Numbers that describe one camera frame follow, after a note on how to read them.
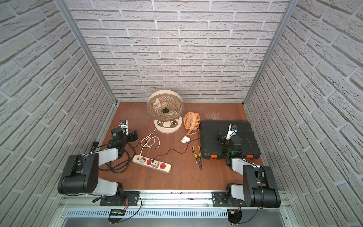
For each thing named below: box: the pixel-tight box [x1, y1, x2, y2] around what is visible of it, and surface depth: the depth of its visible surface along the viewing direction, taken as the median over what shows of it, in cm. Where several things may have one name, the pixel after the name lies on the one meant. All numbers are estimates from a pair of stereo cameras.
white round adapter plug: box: [181, 135, 191, 144], surface depth 97 cm
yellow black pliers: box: [191, 145, 203, 170], surface depth 89 cm
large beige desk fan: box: [146, 89, 184, 134], surface depth 87 cm
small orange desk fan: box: [182, 111, 201, 136], surface depth 99 cm
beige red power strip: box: [132, 154, 172, 174], surface depth 85 cm
